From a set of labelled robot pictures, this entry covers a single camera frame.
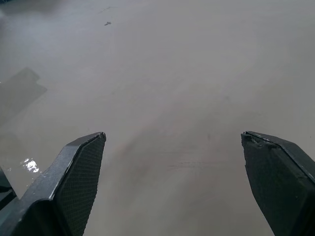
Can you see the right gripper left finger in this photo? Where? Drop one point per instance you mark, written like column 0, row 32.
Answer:
column 73, row 177

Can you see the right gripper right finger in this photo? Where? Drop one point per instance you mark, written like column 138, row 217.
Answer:
column 278, row 177

